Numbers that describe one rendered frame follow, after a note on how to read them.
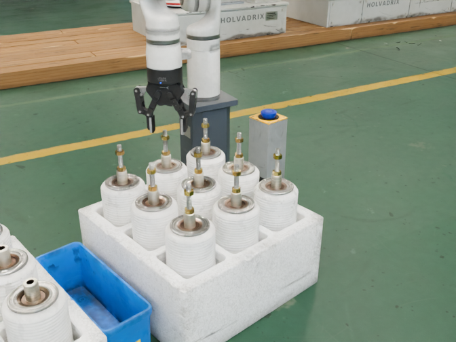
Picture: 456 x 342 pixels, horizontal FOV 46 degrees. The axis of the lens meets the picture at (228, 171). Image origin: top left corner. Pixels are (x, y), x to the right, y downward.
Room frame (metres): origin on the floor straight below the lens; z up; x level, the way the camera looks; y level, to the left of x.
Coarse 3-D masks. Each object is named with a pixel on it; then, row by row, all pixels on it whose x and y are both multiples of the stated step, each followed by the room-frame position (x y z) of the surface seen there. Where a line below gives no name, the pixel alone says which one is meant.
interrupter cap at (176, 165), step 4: (156, 160) 1.14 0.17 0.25; (160, 160) 1.14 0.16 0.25; (172, 160) 1.14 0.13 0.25; (176, 160) 1.14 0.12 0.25; (156, 164) 1.12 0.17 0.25; (160, 164) 1.12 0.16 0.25; (172, 164) 1.12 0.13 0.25; (176, 164) 1.12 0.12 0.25; (180, 164) 1.12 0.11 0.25; (156, 168) 1.09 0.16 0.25; (160, 168) 1.10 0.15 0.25; (164, 168) 1.10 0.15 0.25; (168, 168) 1.10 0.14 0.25; (172, 168) 1.10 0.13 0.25; (176, 168) 1.10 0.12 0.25; (180, 168) 1.10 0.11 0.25; (160, 172) 1.08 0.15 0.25; (164, 172) 1.07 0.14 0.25; (168, 172) 1.08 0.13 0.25; (172, 172) 1.08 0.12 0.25
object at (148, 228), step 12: (132, 204) 0.94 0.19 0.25; (132, 216) 0.92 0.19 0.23; (144, 216) 0.90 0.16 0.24; (156, 216) 0.90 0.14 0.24; (168, 216) 0.91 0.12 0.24; (132, 228) 0.92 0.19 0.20; (144, 228) 0.90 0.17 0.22; (156, 228) 0.90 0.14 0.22; (144, 240) 0.90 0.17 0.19; (156, 240) 0.90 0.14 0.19
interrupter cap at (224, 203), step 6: (222, 198) 0.96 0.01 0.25; (228, 198) 0.96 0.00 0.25; (246, 198) 0.96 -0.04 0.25; (222, 204) 0.93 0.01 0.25; (228, 204) 0.94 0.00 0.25; (246, 204) 0.93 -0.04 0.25; (252, 204) 0.93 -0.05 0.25; (222, 210) 0.91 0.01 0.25; (228, 210) 0.91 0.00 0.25; (234, 210) 0.91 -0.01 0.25; (240, 210) 0.91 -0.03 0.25; (246, 210) 0.91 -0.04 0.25
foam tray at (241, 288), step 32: (96, 224) 0.98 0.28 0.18; (128, 224) 0.97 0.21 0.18; (320, 224) 1.00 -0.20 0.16; (128, 256) 0.88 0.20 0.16; (160, 256) 0.87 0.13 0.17; (224, 256) 0.86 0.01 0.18; (256, 256) 0.87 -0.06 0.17; (288, 256) 0.93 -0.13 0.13; (160, 288) 0.80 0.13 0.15; (192, 288) 0.76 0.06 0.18; (224, 288) 0.81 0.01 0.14; (256, 288) 0.87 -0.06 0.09; (288, 288) 0.94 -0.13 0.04; (160, 320) 0.81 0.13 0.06; (192, 320) 0.76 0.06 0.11; (224, 320) 0.81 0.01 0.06; (256, 320) 0.87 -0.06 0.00
